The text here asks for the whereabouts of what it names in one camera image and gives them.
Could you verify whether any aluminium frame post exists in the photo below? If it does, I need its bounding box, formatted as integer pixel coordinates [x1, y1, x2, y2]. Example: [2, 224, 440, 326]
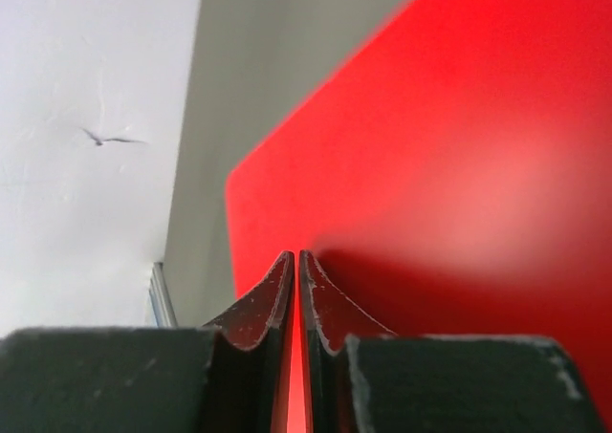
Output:
[145, 263, 178, 328]

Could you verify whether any red box lid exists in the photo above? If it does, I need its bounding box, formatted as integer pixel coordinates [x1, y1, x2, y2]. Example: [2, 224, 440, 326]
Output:
[226, 0, 611, 420]

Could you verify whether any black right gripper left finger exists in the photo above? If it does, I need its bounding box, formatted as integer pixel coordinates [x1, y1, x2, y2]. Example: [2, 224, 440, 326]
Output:
[1, 251, 295, 432]

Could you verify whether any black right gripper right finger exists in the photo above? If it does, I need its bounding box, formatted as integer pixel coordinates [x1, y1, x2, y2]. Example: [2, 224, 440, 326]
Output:
[298, 250, 605, 432]

